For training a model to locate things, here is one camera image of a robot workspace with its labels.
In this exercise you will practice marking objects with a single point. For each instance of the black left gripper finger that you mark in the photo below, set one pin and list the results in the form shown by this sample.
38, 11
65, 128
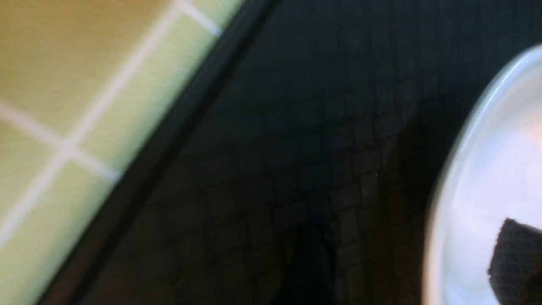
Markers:
515, 270

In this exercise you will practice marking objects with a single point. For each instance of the white square dish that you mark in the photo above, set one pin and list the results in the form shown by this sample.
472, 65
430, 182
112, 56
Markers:
492, 173

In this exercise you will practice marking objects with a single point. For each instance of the black plastic serving tray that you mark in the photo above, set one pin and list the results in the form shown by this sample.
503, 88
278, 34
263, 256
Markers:
304, 110

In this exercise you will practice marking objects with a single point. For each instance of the green checkered tablecloth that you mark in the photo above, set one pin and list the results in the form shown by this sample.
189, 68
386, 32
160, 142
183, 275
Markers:
64, 63

